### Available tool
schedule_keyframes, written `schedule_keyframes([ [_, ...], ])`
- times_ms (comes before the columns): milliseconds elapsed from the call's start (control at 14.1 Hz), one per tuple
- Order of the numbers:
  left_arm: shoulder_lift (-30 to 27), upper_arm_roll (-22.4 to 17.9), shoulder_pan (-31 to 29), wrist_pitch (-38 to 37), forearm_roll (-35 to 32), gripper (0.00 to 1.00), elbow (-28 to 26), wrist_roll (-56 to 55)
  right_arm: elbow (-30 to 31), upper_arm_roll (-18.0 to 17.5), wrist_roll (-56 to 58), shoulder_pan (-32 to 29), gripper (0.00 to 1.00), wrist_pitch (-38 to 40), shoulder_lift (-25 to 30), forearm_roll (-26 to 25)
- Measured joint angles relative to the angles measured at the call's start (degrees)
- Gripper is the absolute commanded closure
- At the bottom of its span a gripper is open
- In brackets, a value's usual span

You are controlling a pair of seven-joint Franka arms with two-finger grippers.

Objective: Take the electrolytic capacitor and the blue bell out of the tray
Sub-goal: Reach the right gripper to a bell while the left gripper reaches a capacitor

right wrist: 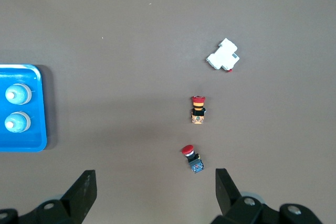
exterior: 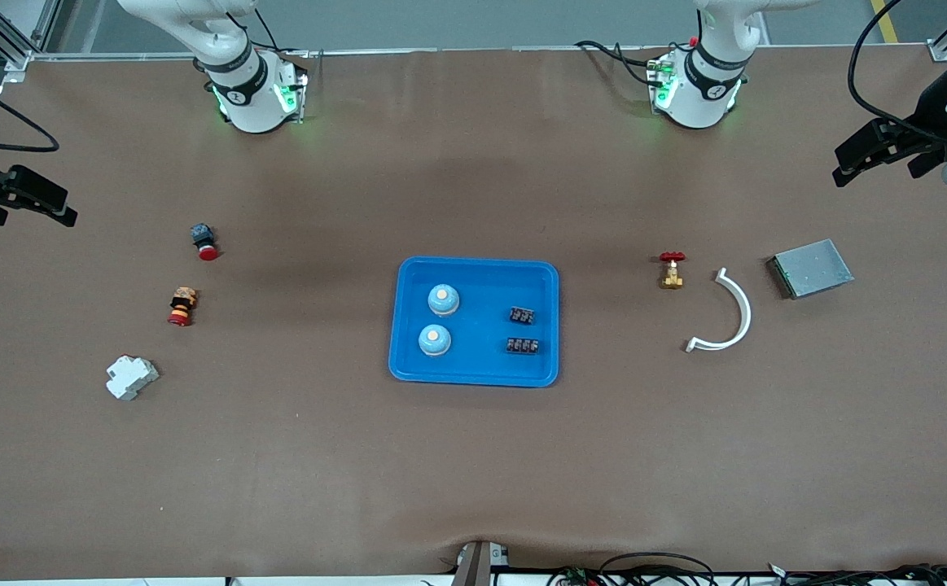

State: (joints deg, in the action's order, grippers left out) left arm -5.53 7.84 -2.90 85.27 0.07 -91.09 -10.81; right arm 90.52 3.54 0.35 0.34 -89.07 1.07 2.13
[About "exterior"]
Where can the grey metal clamp bracket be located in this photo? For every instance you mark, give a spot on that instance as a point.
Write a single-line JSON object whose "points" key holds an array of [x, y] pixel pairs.
{"points": [[480, 563]]}

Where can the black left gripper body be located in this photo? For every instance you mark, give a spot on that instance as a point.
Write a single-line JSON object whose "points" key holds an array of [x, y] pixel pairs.
{"points": [[928, 115]]}

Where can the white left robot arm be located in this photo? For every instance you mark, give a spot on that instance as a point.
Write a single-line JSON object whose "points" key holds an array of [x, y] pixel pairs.
{"points": [[701, 89]]}

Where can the white circuit breaker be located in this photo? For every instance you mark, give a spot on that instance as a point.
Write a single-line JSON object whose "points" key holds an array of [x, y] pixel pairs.
{"points": [[131, 378]]}

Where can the small black capacitor block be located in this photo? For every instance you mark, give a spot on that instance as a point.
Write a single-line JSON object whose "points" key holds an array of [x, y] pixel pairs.
{"points": [[523, 315], [523, 346]]}

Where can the red button with dark body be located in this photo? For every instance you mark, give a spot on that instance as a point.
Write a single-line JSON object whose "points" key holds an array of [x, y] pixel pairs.
{"points": [[205, 242]]}

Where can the blue plastic tray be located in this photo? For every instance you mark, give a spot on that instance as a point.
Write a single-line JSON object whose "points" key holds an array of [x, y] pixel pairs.
{"points": [[481, 362]]}

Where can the brown table cover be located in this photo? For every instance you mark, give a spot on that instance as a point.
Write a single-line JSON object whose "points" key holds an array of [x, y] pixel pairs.
{"points": [[473, 472]]}

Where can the red button with orange body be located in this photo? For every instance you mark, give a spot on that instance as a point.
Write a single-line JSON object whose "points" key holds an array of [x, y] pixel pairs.
{"points": [[182, 306]]}

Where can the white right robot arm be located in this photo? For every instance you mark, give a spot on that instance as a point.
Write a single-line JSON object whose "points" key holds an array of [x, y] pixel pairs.
{"points": [[249, 98]]}

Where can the white curved plastic clip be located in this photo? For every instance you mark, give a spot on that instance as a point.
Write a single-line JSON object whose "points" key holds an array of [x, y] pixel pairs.
{"points": [[744, 313]]}

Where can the grey metal box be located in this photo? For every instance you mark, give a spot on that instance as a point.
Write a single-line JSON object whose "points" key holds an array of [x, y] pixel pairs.
{"points": [[811, 268]]}

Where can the blue service bell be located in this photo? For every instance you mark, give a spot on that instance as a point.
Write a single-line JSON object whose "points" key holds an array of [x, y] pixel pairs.
{"points": [[435, 342], [443, 303]]}

